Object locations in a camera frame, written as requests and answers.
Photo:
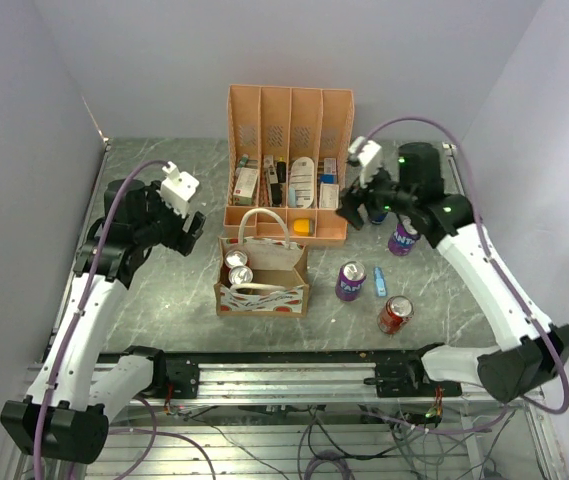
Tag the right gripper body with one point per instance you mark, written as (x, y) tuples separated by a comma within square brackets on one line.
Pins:
[(380, 193)]

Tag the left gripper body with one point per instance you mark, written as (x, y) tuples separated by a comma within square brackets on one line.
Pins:
[(164, 223)]

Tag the Red Bull can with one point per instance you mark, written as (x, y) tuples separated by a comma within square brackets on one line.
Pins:
[(378, 218)]

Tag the black and yellow can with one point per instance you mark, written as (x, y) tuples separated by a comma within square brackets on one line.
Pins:
[(240, 274)]

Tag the purple Fanta can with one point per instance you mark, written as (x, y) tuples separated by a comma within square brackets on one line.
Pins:
[(350, 280), (403, 239)]

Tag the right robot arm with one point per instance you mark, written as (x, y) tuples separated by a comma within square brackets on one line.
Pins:
[(484, 280)]

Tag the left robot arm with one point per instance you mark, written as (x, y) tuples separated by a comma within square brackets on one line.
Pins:
[(84, 320)]

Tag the white oval pack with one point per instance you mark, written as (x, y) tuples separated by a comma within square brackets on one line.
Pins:
[(301, 188)]

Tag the yellow tape measure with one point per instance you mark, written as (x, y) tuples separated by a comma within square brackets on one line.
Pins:
[(303, 227)]

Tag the red and white box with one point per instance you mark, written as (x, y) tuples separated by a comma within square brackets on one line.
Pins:
[(245, 186)]

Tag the black items in organizer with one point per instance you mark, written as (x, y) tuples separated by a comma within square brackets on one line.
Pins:
[(275, 176)]

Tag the small blue tube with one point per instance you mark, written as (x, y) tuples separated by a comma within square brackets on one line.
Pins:
[(380, 283)]

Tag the peach plastic file organizer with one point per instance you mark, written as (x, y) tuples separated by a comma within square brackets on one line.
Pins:
[(290, 122)]

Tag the red cola can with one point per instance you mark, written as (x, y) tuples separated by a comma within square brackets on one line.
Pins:
[(395, 313)]

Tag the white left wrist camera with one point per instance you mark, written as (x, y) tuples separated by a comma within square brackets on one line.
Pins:
[(177, 189)]

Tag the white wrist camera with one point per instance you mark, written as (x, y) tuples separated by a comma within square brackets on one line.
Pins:
[(367, 155), (177, 189)]

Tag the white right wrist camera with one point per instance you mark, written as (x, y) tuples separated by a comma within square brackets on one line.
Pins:
[(367, 155)]

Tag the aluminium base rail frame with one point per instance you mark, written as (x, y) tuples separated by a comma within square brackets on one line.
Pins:
[(436, 412)]

